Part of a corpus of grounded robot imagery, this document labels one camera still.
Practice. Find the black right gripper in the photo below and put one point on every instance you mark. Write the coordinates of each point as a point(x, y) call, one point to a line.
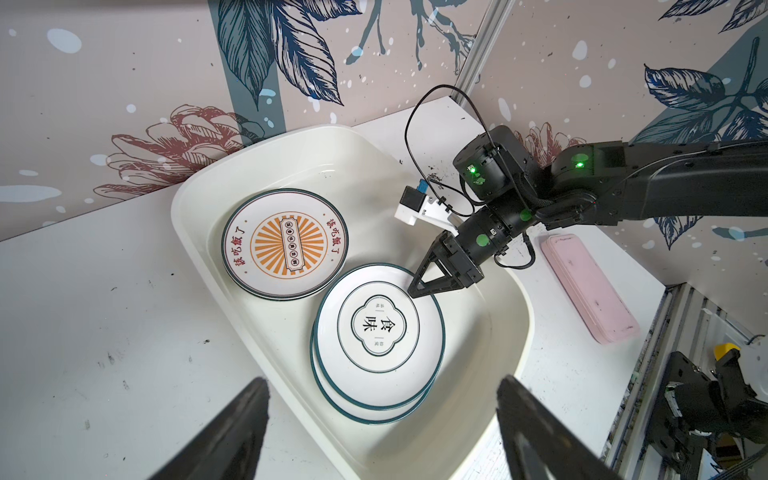
point(454, 262)

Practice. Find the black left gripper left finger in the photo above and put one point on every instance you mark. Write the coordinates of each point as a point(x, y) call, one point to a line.
point(229, 447)

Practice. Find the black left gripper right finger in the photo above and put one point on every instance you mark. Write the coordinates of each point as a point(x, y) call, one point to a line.
point(536, 444)

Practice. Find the white black-line plate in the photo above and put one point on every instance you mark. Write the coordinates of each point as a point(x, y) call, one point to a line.
point(362, 415)

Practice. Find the orange sunburst plate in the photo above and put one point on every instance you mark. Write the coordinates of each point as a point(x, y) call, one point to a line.
point(284, 244)

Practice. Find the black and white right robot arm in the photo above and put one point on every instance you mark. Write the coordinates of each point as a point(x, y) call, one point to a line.
point(588, 184)

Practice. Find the white plastic bin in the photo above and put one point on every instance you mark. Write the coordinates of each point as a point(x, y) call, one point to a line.
point(489, 327)

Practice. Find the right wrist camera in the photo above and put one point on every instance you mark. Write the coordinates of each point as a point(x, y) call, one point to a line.
point(416, 205)

